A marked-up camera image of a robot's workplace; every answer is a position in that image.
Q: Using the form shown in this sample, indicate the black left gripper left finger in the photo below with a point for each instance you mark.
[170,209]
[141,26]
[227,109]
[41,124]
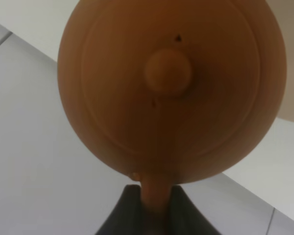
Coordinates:
[127,217]

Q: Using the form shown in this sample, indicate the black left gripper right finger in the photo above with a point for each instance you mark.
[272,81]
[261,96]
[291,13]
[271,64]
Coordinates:
[184,218]

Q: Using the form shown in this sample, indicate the brown clay teapot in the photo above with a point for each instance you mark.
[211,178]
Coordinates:
[168,92]

